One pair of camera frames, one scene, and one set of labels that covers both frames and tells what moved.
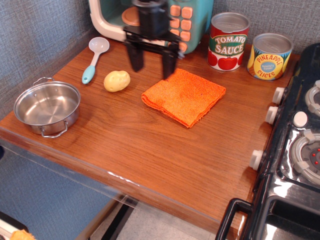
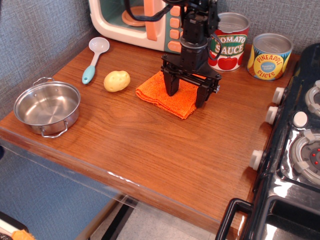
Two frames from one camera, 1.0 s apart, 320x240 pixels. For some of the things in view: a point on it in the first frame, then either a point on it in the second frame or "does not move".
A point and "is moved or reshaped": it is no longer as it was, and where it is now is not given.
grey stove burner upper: (312, 98) does not move
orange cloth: (184, 96) is moved or reshaped
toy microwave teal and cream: (192, 20) does not move
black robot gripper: (153, 33) -> (193, 65)
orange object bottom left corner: (22, 235) does not move
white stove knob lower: (255, 159) does not move
